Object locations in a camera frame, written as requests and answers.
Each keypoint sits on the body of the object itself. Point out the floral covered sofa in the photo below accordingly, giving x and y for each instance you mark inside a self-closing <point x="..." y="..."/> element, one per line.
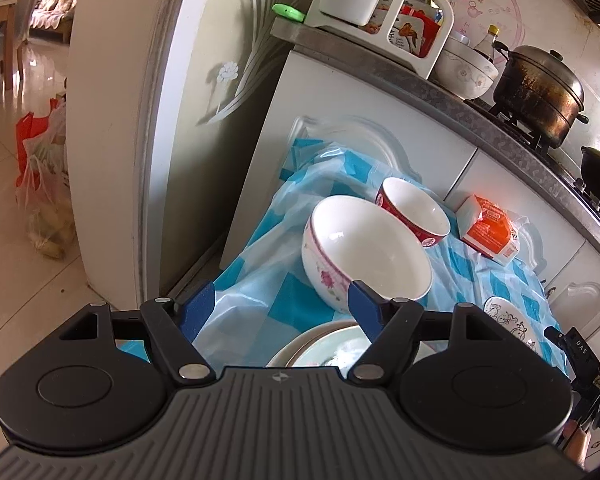
<point x="55" y="10"/>

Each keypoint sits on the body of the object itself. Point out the person's right hand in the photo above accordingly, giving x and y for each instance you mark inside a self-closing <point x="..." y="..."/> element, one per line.
<point x="577" y="442"/>

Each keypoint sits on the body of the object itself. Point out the seasoning packets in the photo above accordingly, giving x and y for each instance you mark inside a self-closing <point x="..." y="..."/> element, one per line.
<point x="410" y="30"/>

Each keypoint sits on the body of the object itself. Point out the white plastic rack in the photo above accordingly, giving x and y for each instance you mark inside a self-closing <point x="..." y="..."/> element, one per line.
<point x="415" y="60"/>

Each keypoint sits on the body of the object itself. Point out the gas stove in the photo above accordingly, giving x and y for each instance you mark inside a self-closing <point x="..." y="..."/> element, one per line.
<point x="560" y="160"/>

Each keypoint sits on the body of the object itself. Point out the large white plate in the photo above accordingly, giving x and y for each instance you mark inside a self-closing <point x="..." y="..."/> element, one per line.
<point x="280" y="352"/>

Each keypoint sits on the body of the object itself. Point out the white refrigerator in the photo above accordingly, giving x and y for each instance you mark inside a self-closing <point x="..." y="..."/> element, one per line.
<point x="170" y="110"/>

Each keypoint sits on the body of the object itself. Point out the red rimmed white bowl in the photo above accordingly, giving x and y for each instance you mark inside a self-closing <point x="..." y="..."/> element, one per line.
<point x="415" y="205"/>

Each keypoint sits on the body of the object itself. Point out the pale green plate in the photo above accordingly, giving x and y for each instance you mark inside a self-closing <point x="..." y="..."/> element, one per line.
<point x="330" y="352"/>

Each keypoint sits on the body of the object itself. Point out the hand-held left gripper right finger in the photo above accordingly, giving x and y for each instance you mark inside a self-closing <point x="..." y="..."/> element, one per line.
<point x="365" y="310"/>

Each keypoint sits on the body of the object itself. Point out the pink floral white bowl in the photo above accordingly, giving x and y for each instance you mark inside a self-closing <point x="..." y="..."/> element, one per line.
<point x="370" y="245"/>

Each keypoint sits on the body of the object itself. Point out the white flower sticker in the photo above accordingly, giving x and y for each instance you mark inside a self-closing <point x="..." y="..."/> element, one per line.
<point x="227" y="71"/>

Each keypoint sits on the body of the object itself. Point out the orange packet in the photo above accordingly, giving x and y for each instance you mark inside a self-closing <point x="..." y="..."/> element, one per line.
<point x="490" y="230"/>

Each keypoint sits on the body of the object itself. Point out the white kitchen cabinet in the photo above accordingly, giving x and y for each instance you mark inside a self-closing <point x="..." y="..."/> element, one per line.
<point x="330" y="100"/>

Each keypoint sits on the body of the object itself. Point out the clear plastic produce bag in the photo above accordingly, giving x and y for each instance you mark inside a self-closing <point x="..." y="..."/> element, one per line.
<point x="47" y="210"/>

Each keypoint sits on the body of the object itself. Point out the metal steamer pot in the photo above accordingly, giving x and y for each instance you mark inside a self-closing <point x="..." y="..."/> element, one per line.
<point x="535" y="90"/>

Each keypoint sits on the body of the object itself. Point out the white patterned bowl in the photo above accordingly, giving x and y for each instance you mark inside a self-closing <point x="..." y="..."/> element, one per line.
<point x="462" y="80"/>
<point x="467" y="52"/>

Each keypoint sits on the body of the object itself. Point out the blue checkered plastic tablecloth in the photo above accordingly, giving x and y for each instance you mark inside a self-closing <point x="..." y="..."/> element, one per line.
<point x="265" y="260"/>

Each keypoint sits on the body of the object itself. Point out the red bag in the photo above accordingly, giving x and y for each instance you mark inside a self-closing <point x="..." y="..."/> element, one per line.
<point x="25" y="135"/>

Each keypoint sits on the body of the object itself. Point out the green plastic clip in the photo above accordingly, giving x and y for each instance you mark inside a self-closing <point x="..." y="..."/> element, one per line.
<point x="287" y="11"/>

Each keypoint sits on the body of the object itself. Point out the blue cartoon bowl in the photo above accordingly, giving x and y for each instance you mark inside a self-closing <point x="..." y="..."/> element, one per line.
<point x="510" y="322"/>

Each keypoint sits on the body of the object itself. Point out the dark sauce bottle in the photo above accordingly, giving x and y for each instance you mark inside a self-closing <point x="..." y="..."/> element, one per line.
<point x="490" y="42"/>

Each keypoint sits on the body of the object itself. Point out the deep white plate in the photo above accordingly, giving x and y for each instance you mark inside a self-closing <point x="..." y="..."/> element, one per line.
<point x="300" y="347"/>

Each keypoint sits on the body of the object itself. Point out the grey kitchen countertop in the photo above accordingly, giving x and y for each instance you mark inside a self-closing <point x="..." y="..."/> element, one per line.
<point x="430" y="90"/>

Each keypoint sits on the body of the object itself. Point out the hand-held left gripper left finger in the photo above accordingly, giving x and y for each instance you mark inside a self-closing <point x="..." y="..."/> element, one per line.
<point x="197" y="310"/>

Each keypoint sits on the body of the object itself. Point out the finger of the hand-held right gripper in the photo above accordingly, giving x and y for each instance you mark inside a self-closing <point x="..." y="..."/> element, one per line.
<point x="577" y="350"/>

